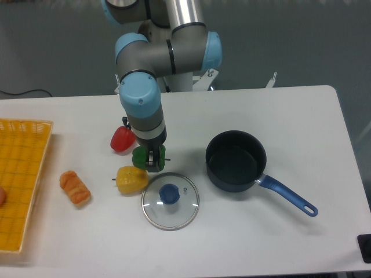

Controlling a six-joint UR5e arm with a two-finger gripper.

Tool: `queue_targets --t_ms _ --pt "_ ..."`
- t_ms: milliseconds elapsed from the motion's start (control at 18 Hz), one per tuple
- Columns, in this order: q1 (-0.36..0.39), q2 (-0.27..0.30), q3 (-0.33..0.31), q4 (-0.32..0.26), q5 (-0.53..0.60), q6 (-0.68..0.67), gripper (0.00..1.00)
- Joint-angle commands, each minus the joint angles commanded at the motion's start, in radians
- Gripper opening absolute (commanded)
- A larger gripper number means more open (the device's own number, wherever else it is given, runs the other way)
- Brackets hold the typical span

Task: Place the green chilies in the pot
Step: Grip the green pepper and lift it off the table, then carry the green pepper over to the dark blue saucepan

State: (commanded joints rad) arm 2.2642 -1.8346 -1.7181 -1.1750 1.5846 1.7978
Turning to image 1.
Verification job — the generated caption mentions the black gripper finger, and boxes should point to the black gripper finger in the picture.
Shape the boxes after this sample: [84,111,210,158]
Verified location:
[146,150,159,173]

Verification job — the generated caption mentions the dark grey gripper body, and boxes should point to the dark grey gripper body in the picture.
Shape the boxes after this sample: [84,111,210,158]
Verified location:
[136,133,167,151]

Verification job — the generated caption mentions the green toy bell pepper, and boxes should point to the green toy bell pepper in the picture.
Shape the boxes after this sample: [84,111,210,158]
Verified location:
[132,145,170,172]

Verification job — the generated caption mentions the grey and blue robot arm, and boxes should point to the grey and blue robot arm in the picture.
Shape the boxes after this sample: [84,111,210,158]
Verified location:
[101,1,223,173]

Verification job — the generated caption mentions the red toy bell pepper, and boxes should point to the red toy bell pepper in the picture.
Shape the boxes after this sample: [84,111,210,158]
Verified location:
[110,126,136,152]

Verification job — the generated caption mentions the yellow toy bell pepper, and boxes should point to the yellow toy bell pepper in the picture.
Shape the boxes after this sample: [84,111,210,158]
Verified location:
[114,166,149,195]

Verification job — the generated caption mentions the glass lid with blue knob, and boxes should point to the glass lid with blue knob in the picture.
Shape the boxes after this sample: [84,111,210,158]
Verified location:
[141,173,200,231]

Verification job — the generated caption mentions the orange toy bread roll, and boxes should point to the orange toy bread roll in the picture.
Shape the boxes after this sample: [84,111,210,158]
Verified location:
[59,170,91,207]

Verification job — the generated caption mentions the yellow woven basket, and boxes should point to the yellow woven basket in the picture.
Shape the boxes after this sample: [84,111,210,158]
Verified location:
[1,118,53,254]

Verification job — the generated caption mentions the black device at table edge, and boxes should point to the black device at table edge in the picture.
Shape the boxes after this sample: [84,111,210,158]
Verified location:
[357,234,371,264]

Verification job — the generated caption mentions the dark saucepan with blue handle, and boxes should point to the dark saucepan with blue handle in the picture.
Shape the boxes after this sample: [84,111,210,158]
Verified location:
[205,130,318,217]

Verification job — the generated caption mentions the black cable on floor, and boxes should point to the black cable on floor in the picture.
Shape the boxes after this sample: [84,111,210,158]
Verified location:
[0,89,53,97]

